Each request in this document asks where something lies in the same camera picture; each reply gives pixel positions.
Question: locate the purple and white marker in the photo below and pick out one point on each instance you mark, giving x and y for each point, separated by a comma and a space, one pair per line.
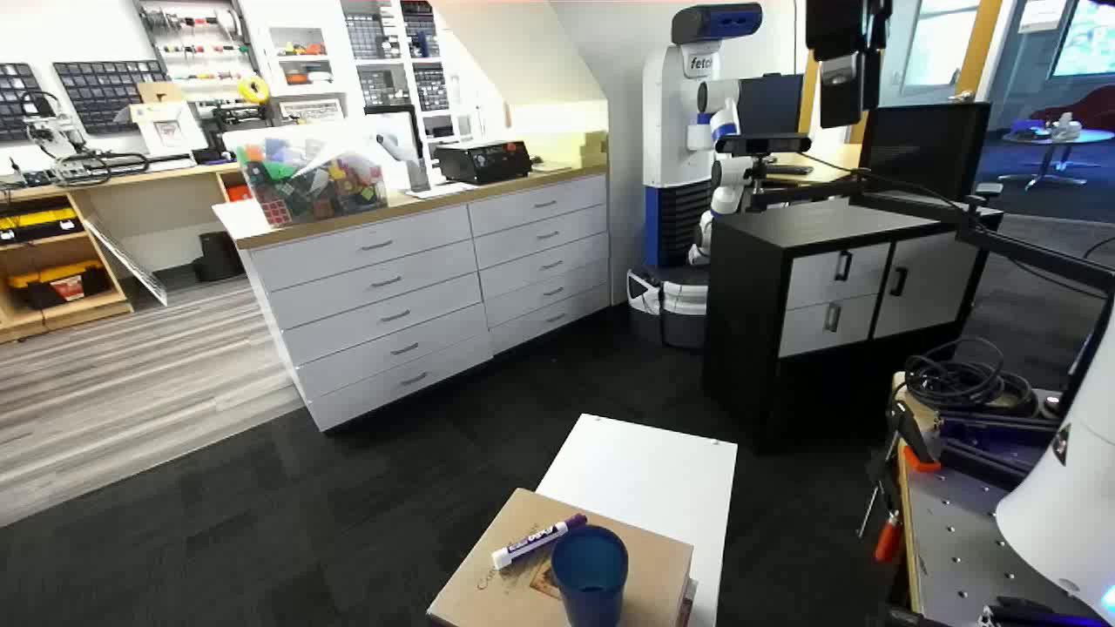
535, 542

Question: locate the blue plastic cup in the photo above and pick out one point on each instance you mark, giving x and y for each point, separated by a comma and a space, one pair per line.
591, 595

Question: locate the black electronic device box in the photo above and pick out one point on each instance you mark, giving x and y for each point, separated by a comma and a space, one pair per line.
483, 160

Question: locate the white drawer cabinet wood top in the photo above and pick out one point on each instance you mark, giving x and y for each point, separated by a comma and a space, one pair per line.
385, 316

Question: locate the white paper sheet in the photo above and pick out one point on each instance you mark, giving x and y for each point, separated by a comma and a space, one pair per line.
651, 470

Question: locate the black cabinet white doors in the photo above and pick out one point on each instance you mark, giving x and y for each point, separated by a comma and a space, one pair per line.
756, 337

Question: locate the clear plastic bin of toys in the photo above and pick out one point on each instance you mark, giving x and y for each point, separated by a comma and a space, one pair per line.
317, 179

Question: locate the wooden table surface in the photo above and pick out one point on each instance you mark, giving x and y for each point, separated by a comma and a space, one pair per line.
488, 595

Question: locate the small black monitor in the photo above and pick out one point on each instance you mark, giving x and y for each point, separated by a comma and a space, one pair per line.
773, 105

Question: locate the white parts shelving unit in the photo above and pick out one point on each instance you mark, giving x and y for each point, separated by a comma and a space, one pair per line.
303, 55

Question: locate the black mounted box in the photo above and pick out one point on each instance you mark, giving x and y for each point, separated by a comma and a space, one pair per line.
840, 71

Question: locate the large black monitor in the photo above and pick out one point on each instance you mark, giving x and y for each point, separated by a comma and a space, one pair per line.
925, 144

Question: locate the wooden workbench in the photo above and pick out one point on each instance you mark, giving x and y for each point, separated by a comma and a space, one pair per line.
153, 174

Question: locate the white leaning panel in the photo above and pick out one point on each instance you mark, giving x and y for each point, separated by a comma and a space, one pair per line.
123, 264

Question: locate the metal breadboard robot table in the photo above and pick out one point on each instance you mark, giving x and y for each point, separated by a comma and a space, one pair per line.
945, 546

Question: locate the black metal boom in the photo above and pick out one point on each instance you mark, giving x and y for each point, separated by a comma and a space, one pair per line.
1022, 249

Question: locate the wooden shelf unit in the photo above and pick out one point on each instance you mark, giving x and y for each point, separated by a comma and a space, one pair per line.
55, 264

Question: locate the round grey table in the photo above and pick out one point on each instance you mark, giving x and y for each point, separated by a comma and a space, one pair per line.
1052, 141

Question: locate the black depth camera on stand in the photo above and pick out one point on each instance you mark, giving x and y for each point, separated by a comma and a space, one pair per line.
764, 144

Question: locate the black wall panel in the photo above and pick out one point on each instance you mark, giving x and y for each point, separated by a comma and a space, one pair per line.
106, 92

